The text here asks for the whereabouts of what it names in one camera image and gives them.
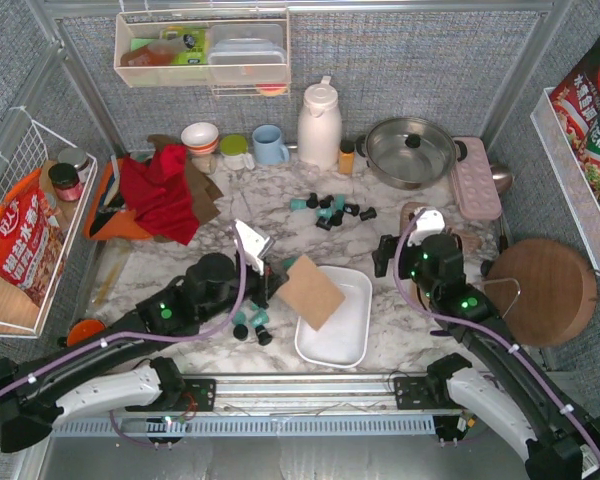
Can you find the steel pot with lid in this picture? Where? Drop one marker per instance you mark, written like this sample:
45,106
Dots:
409,153

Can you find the round wooden cutting board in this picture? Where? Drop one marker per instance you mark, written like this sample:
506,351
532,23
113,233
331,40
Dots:
545,291

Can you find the red cloth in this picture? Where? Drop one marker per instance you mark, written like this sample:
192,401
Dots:
158,193

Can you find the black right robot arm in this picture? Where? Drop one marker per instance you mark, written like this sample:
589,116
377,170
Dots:
554,436

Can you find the white storage basket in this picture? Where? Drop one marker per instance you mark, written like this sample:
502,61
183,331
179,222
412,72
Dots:
341,342

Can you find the teal coffee capsule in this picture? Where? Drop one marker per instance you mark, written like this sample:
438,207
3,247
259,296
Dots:
324,213
297,204
260,318
240,318
339,202

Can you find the brown felt mat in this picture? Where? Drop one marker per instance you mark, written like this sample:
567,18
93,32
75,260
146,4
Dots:
203,190

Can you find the orange tray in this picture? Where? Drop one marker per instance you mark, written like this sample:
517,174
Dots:
107,221

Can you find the red jam jar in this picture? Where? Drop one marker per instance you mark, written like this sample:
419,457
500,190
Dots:
65,182

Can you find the orange cup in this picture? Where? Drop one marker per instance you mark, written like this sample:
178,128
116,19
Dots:
84,329

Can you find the glass jar green lid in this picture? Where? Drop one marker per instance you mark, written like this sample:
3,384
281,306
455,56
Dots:
235,152

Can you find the white orange striped bowl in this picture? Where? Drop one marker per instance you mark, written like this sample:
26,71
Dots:
200,138

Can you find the red seasoning packet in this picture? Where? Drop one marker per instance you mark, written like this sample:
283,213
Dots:
576,100

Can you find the small glass jar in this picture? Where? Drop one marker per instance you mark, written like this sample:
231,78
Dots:
206,164

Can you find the white mesh side basket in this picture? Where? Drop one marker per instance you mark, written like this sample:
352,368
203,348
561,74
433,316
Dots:
581,202

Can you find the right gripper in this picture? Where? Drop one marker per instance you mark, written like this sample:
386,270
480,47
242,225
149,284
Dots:
386,253

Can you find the small dark jar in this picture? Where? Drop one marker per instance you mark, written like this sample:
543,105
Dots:
78,158

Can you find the white thermos jug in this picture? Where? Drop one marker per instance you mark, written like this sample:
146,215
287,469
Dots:
320,126

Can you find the pink egg tray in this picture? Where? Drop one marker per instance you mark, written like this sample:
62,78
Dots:
472,182

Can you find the tan scouring pad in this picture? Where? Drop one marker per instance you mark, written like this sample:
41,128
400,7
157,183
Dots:
310,293

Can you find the light blue mug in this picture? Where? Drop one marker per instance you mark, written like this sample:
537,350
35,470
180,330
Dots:
269,146

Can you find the striped brown mat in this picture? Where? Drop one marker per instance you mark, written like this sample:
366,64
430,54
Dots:
471,242

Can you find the metal ladle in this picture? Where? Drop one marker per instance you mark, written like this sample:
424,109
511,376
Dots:
502,177

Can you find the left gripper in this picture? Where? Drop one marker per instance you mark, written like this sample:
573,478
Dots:
272,275

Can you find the clear plastic container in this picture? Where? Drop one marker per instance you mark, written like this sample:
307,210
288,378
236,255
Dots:
247,53

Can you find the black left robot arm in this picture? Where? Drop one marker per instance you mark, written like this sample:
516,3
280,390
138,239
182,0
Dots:
39,395

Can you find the yellow spice bottle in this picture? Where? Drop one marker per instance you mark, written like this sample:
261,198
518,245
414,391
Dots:
346,157

